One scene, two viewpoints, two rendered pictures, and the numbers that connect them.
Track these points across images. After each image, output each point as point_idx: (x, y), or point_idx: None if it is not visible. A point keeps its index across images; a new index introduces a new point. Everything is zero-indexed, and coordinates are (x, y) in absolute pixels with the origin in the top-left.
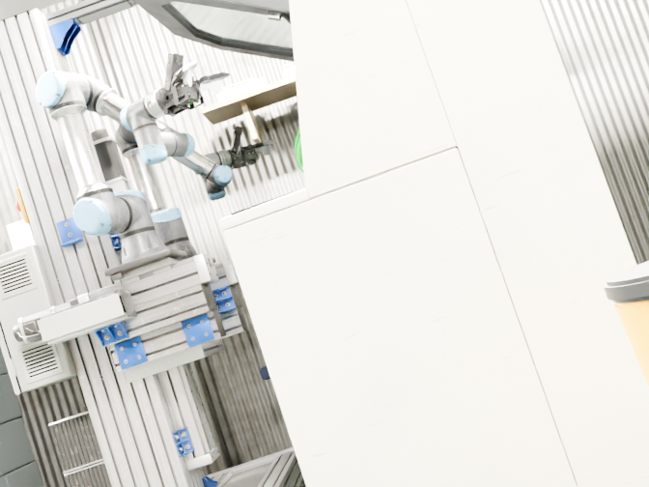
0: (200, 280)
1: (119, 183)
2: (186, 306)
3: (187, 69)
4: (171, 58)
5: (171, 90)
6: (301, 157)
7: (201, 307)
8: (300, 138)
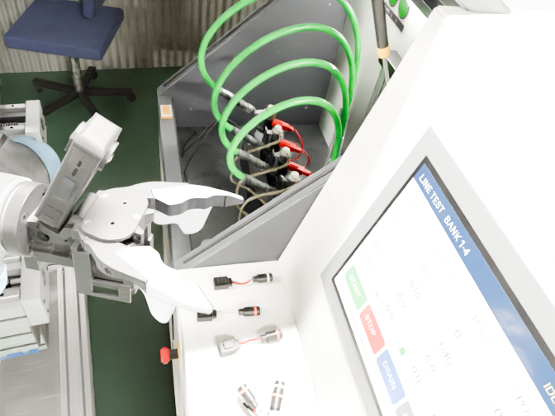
0: (30, 323)
1: None
2: (0, 347)
3: (168, 304)
4: (85, 163)
5: (63, 232)
6: (227, 118)
7: (26, 346)
8: (250, 126)
